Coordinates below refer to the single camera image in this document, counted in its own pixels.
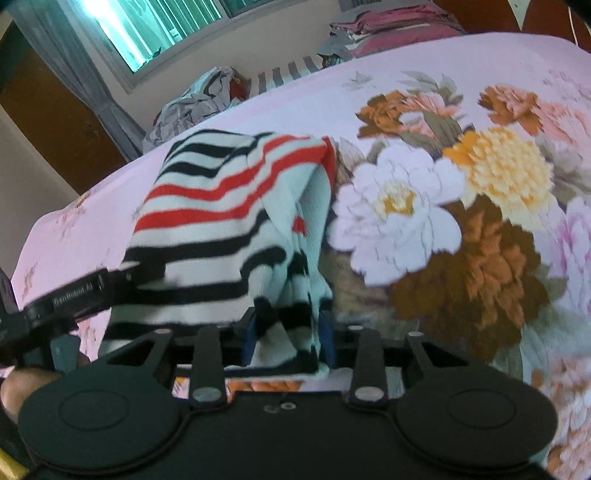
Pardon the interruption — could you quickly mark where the striped red black white sweater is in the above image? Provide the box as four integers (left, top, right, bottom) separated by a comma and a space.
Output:
100, 129, 337, 376

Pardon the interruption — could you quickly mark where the crumpled grey clothes pile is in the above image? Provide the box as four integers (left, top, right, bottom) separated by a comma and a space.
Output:
142, 67, 247, 154

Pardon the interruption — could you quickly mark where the folded pink clothes stack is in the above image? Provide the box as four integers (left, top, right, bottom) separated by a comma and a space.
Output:
318, 1, 466, 64

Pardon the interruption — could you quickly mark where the left human hand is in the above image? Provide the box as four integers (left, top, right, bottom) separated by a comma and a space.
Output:
1, 367, 63, 424

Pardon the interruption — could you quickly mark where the pink floral bed sheet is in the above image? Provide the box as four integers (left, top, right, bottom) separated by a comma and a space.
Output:
12, 34, 590, 479

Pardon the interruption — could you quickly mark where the brown wooden door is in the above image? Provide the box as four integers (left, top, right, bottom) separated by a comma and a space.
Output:
1, 23, 125, 194

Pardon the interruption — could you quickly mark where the grey striped white pillow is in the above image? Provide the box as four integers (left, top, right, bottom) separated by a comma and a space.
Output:
249, 55, 322, 98

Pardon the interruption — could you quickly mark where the grey curtain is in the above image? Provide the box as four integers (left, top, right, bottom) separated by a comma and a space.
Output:
7, 1, 144, 162

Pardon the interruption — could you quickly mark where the green glass window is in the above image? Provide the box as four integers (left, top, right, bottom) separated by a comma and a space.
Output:
59, 1, 339, 95

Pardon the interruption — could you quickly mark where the red white flower headboard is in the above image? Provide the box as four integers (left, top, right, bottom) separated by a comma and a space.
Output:
435, 0, 590, 50

